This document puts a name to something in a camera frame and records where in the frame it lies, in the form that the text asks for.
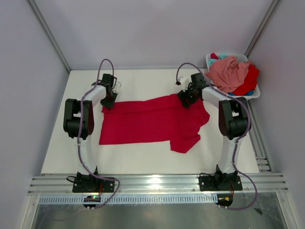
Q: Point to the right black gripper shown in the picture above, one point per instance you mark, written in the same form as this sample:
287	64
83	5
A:
182	95

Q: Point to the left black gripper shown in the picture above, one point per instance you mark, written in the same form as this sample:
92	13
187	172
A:
109	105

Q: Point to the crimson red t shirt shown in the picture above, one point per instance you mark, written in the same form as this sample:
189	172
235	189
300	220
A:
155	120

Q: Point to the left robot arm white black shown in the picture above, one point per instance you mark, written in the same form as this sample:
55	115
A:
78	123

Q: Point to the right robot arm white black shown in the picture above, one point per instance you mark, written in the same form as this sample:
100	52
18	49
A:
233	122

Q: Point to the salmon pink t shirt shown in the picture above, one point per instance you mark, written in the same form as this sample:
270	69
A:
228	74

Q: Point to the white plastic laundry basket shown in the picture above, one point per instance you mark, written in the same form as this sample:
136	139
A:
255	94

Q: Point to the bright red t shirt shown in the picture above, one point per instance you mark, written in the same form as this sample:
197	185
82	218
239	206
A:
249	82

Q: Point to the left controller board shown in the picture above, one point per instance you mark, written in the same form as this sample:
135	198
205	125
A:
91	201

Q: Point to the controller board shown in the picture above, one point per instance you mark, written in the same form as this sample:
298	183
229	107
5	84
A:
224	201
91	201

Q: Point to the right controller board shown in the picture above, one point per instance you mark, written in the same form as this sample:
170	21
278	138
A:
224	201

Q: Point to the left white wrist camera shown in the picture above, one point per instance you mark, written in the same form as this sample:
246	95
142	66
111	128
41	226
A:
116	87

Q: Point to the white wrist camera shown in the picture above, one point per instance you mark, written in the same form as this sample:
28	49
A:
116	87
184	82

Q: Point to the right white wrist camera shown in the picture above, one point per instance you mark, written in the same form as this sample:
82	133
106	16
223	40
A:
184	82

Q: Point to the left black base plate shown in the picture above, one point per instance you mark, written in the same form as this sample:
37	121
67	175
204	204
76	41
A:
86	184

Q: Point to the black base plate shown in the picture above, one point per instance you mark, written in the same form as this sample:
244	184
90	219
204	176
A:
86	184
220	182

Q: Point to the aluminium side rail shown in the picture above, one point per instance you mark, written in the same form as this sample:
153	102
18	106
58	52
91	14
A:
260	152

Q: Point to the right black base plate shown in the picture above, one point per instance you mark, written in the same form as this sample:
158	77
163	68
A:
220	182

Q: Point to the grey slotted cable duct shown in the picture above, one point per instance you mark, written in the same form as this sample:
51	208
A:
131	199

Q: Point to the aluminium front rail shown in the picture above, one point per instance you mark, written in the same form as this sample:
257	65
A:
152	184

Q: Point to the left corner aluminium post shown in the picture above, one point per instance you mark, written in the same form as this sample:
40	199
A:
37	13

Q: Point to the corner aluminium post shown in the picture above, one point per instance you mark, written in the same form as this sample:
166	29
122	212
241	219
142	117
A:
37	13
271	10

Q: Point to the right corner aluminium post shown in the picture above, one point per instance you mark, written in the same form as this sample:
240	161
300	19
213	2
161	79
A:
271	10

